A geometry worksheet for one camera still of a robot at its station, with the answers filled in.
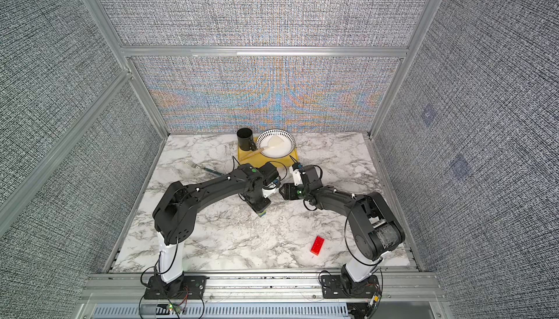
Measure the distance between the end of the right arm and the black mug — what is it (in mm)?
319

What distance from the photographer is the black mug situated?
1.10 m

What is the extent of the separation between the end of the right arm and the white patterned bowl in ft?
0.85

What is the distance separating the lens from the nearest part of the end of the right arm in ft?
2.46

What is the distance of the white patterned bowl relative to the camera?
3.64 ft

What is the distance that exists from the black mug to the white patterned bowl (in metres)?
0.03

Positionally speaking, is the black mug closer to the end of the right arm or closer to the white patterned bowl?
the white patterned bowl
